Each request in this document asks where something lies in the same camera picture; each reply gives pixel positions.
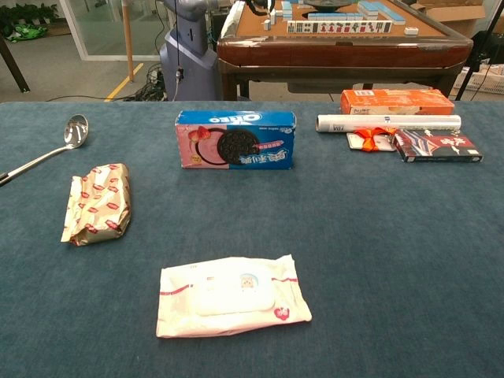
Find shiny foil snack packet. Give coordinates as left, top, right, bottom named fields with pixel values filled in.
left=60, top=162, right=132, bottom=247

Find blue Oreo cookie box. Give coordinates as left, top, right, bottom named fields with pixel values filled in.
left=175, top=110, right=298, bottom=171

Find white box orange ribbon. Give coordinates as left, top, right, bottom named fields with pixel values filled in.
left=346, top=127, right=398, bottom=153

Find cling film roll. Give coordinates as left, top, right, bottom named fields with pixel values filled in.
left=315, top=113, right=462, bottom=134

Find brown mahjong table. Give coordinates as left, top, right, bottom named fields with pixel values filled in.
left=216, top=0, right=474, bottom=102

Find orange cardboard box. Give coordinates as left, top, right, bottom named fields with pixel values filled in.
left=340, top=88, right=456, bottom=117

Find face-up mahjong tile row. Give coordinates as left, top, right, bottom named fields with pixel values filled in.
left=287, top=20, right=394, bottom=35

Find blue-backed mahjong tile row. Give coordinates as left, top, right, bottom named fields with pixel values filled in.
left=307, top=12, right=369, bottom=21

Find dark patterned card box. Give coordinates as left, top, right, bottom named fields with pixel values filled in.
left=392, top=129, right=484, bottom=164

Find wooden pole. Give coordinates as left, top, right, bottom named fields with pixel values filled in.
left=120, top=0, right=135, bottom=83

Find blue-backed mahjong tile stack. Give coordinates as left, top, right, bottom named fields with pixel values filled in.
left=356, top=0, right=406, bottom=25

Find black tripod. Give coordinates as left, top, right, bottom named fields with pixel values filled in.
left=456, top=0, right=504, bottom=102

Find white plastic crate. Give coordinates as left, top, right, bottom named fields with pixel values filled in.
left=452, top=66, right=504, bottom=95

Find brown cardboard carton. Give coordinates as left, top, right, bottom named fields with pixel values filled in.
left=409, top=0, right=487, bottom=39

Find dark table leg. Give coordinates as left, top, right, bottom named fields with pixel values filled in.
left=0, top=35, right=31, bottom=94

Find green bag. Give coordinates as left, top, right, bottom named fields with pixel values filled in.
left=6, top=23, right=48, bottom=43

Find green potted plants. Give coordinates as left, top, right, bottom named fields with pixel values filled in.
left=0, top=3, right=60, bottom=36

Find hanging black cable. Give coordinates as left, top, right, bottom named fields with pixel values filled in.
left=172, top=0, right=186, bottom=102

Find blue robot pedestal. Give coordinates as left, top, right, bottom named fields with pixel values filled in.
left=159, top=0, right=221, bottom=102

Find tangled floor cables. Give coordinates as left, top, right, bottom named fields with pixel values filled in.
left=133, top=62, right=169, bottom=102

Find steel ladle black handle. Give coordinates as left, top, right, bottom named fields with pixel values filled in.
left=0, top=113, right=89, bottom=188

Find white glass partition frame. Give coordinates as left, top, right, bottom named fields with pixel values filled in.
left=58, top=0, right=166, bottom=62

